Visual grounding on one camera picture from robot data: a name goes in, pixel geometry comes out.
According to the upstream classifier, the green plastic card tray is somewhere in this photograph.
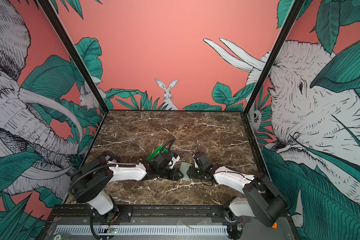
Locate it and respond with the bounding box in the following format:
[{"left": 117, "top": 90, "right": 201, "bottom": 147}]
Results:
[{"left": 147, "top": 146, "right": 168, "bottom": 161}]

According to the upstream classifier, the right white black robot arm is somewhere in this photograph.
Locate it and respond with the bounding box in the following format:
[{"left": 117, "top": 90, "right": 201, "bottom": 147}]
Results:
[{"left": 187, "top": 152, "right": 287, "bottom": 227}]

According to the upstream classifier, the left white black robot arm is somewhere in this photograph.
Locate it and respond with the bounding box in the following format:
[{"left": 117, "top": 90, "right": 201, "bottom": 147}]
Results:
[{"left": 68, "top": 152, "right": 184, "bottom": 215}]

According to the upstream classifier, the black white checkerboard plate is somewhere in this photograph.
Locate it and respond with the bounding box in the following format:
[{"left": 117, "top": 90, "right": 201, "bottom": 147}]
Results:
[{"left": 103, "top": 153, "right": 117, "bottom": 163}]

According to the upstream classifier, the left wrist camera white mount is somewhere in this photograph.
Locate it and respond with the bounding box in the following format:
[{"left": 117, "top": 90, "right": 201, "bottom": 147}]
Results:
[{"left": 168, "top": 153, "right": 180, "bottom": 169}]

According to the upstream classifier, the black front mounting rail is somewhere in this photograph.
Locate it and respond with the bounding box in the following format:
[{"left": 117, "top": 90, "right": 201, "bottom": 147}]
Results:
[{"left": 48, "top": 204, "right": 256, "bottom": 224}]

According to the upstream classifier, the white perforated cable duct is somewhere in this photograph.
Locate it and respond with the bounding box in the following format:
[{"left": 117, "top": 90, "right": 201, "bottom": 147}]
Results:
[{"left": 54, "top": 225, "right": 228, "bottom": 236}]

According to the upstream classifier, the right black frame post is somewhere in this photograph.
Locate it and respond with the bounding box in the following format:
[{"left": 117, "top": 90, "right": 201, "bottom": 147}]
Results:
[{"left": 244, "top": 0, "right": 305, "bottom": 115}]

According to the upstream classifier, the black frame post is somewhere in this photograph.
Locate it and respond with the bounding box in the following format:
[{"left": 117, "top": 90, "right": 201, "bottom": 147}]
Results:
[
  {"left": 244, "top": 0, "right": 305, "bottom": 115},
  {"left": 38, "top": 0, "right": 109, "bottom": 114}
]

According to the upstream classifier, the left black frame post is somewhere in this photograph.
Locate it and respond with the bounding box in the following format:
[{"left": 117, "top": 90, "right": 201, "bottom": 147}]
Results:
[{"left": 38, "top": 0, "right": 109, "bottom": 114}]

